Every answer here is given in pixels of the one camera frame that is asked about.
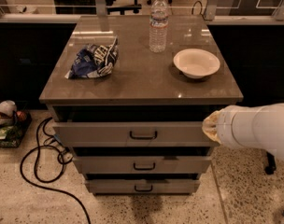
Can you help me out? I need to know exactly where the grey top drawer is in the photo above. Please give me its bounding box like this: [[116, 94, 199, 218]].
[[51, 109, 220, 147]]

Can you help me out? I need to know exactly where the grey drawer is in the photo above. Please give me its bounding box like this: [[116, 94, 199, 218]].
[[51, 109, 220, 147], [74, 147, 210, 174], [85, 174, 200, 195]]

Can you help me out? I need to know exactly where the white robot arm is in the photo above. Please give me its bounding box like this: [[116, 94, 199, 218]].
[[202, 103, 284, 161]]

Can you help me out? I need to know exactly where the grey drawer cabinet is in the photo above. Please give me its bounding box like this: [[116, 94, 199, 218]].
[[38, 14, 244, 196]]

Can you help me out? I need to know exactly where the grey middle drawer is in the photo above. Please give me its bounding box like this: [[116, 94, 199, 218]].
[[74, 147, 210, 174]]

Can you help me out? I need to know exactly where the grey bottom drawer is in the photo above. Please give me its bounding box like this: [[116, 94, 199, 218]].
[[85, 174, 200, 195]]

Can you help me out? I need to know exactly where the white bowl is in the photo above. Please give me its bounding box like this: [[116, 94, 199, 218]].
[[173, 49, 220, 79]]

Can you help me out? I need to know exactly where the black stand with wheel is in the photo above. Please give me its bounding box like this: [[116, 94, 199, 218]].
[[264, 152, 277, 175]]

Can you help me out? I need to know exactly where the clear plastic water bottle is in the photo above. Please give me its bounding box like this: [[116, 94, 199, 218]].
[[149, 0, 168, 53]]

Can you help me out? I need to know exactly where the blue white chip bag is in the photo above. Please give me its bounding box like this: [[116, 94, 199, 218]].
[[64, 36, 119, 79]]

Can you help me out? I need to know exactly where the pile of toys on mat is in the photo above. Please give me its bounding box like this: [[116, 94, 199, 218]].
[[0, 100, 32, 148]]

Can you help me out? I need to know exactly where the black looped cable behind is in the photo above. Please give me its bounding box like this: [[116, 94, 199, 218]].
[[191, 0, 206, 17]]

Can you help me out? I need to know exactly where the black floor cable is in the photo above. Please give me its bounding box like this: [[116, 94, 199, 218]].
[[19, 117, 92, 224]]

